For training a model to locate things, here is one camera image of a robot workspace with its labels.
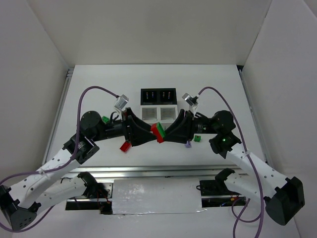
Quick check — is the aluminium rail frame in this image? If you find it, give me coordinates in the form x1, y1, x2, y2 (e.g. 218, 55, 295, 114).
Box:
48, 64, 266, 175

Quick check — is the red rectangular lego brick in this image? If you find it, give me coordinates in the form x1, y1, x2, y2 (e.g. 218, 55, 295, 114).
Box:
120, 141, 131, 153

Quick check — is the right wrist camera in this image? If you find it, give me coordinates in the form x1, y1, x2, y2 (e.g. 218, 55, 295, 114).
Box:
182, 93, 199, 115

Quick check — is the red lego plate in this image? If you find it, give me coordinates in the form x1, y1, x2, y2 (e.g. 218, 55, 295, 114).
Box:
151, 123, 164, 143

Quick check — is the green lego on orange plate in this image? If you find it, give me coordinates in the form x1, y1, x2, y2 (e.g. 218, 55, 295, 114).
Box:
102, 116, 110, 123

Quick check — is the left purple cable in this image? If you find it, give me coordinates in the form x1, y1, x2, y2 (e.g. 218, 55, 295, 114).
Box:
0, 86, 119, 233

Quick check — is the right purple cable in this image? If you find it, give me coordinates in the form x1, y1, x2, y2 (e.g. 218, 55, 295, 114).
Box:
197, 86, 264, 238

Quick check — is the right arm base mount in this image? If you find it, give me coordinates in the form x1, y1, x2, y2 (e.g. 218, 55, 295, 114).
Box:
196, 180, 245, 208

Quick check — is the black container pair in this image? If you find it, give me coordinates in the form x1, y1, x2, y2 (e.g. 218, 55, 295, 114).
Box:
140, 88, 177, 106

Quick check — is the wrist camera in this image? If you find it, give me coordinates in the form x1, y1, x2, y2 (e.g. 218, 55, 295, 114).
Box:
182, 93, 199, 115
114, 94, 129, 113

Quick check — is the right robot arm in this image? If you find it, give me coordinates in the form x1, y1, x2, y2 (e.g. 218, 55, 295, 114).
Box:
164, 110, 305, 226

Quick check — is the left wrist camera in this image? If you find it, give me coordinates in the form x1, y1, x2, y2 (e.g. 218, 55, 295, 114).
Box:
114, 94, 129, 113

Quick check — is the purple hollow lego brick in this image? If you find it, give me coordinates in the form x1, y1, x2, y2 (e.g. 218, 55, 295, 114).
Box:
185, 141, 192, 148

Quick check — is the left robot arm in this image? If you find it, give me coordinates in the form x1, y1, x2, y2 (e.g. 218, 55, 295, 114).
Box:
0, 108, 157, 233

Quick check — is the small green lego brick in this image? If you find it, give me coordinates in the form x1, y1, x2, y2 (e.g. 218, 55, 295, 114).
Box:
194, 135, 201, 142

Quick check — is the white container pair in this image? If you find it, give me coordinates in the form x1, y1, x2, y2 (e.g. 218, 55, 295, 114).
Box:
140, 105, 178, 130

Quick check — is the white foam cover panel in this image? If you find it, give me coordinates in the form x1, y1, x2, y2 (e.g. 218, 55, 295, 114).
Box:
112, 178, 203, 215

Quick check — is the purple cable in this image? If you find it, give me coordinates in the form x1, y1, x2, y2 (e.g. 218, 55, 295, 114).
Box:
0, 86, 119, 233
197, 86, 264, 238

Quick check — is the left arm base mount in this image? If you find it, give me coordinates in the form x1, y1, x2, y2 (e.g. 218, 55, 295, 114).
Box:
83, 182, 110, 206

